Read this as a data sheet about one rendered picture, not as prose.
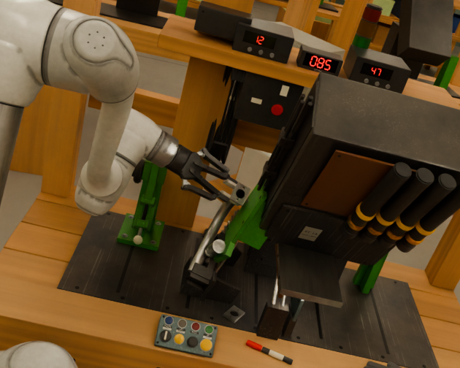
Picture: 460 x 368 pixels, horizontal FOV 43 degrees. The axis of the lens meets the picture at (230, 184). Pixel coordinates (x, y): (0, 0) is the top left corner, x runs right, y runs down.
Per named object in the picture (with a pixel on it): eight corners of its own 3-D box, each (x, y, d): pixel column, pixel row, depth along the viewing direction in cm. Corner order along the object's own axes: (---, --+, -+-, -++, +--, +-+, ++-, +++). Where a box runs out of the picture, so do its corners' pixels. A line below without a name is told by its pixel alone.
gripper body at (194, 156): (169, 166, 151) (198, 183, 153) (183, 139, 153) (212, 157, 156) (160, 170, 157) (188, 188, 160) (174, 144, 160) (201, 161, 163)
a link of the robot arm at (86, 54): (150, 50, 106) (77, 30, 105) (142, 9, 88) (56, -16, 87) (130, 117, 104) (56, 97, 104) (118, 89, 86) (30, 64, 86)
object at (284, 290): (339, 312, 143) (343, 302, 142) (277, 297, 142) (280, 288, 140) (323, 227, 178) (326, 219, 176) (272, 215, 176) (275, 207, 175)
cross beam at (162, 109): (458, 201, 200) (470, 179, 195) (87, 106, 188) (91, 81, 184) (454, 194, 204) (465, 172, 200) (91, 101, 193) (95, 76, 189)
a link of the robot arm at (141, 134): (158, 128, 159) (134, 169, 158) (109, 97, 155) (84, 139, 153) (167, 125, 149) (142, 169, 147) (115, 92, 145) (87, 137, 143)
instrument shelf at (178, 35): (464, 129, 165) (470, 117, 163) (156, 47, 157) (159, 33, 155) (439, 99, 187) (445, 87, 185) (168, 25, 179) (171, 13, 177)
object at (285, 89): (288, 133, 169) (304, 85, 162) (233, 119, 167) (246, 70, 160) (287, 117, 180) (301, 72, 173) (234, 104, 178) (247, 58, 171)
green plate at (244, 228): (249, 265, 159) (290, 209, 150) (223, 252, 157) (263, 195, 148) (249, 242, 169) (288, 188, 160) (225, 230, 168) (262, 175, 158)
